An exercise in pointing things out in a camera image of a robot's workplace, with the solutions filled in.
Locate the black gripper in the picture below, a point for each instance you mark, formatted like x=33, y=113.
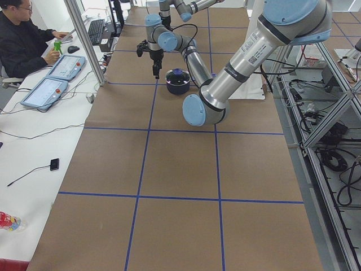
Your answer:
x=155, y=55
x=166, y=20

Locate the glass lid purple knob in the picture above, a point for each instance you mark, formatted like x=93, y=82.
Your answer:
x=177, y=76

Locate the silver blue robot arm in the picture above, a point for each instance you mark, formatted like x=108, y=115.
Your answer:
x=281, y=23
x=185, y=11

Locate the black keyboard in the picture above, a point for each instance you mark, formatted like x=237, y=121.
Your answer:
x=95, y=31

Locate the black computer mouse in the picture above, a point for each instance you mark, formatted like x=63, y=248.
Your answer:
x=72, y=49

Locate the upper blue teach pendant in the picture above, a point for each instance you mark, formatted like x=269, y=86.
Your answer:
x=67, y=67

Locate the blue teach pendant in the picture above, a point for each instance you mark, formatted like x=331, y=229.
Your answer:
x=67, y=67
x=45, y=93

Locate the green spray bottle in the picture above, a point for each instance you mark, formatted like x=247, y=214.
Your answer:
x=57, y=46

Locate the lower blue teach pendant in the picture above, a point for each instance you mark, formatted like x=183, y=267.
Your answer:
x=45, y=93

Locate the brown paper table mat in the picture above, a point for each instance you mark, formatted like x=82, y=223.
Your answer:
x=146, y=191

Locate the small black square device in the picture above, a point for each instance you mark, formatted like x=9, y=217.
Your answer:
x=54, y=164

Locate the person in black jacket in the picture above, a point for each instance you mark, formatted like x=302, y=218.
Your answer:
x=22, y=42

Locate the black power adapter box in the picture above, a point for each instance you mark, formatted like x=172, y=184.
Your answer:
x=328, y=77

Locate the red labelled plastic bottle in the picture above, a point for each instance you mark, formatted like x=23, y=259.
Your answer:
x=12, y=223

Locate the dark blue pot purple handle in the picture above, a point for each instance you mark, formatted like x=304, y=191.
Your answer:
x=197, y=79

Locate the aluminium frame post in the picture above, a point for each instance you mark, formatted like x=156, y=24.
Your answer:
x=76, y=18

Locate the aluminium side rack frame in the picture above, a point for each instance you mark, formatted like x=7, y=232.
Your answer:
x=322, y=125

